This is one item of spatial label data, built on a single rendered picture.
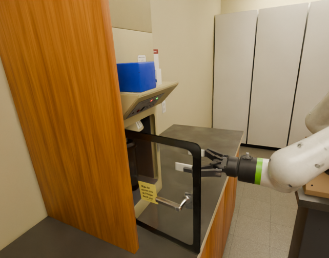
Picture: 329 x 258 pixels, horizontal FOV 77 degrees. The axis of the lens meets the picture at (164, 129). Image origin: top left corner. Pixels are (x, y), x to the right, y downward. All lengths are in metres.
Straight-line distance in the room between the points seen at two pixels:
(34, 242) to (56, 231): 0.08
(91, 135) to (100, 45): 0.27
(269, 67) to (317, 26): 0.72
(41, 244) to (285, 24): 3.56
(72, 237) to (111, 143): 0.50
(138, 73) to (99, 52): 0.13
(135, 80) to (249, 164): 0.46
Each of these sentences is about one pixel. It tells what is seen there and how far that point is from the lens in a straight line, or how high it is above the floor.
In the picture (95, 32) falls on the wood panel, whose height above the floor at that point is 1.68.
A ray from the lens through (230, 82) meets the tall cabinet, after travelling 3.70.
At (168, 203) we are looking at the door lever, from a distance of 0.64.
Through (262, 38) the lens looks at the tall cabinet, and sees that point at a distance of 3.63.
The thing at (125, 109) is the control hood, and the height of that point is 1.46.
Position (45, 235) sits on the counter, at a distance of 1.08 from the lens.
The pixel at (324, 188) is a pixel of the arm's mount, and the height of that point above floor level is 0.98.
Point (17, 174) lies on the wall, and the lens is 1.06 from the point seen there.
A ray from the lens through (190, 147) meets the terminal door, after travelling 0.56.
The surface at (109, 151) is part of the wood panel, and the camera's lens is 0.66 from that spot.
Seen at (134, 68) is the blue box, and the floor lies 1.58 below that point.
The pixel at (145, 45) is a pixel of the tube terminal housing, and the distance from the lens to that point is 0.90.
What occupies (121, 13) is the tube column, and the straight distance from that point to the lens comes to 0.80.
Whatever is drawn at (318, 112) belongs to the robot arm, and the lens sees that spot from 1.09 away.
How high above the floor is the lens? 1.61
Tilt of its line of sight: 19 degrees down
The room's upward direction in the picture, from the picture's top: 3 degrees counter-clockwise
